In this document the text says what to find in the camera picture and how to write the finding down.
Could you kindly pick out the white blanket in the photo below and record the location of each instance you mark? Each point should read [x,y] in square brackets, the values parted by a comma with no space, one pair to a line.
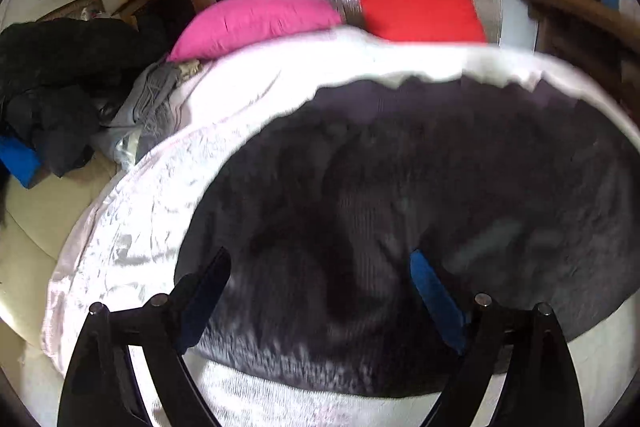
[150,207]

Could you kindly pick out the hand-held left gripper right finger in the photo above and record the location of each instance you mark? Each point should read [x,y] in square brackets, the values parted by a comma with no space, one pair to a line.
[435,302]

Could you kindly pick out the red pillow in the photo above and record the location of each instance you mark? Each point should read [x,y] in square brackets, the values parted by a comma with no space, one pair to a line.
[415,2]

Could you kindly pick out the cream mattress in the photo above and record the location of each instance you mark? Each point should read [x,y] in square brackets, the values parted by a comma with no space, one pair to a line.
[30,247]

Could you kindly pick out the white panel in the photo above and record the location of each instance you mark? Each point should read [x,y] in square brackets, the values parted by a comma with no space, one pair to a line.
[520,17]

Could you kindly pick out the black clothes pile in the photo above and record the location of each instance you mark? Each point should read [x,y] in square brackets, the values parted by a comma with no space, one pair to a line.
[60,67]

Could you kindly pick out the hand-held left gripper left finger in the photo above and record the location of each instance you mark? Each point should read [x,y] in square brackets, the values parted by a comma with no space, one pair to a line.
[197,307]

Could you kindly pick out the pink pillow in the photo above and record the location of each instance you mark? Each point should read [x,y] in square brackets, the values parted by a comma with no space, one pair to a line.
[250,24]

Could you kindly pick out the dark grey large garment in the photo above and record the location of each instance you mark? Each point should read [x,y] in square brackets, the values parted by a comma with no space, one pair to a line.
[350,187]

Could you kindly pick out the blue flat item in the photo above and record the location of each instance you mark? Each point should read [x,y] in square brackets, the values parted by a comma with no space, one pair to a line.
[17,159]

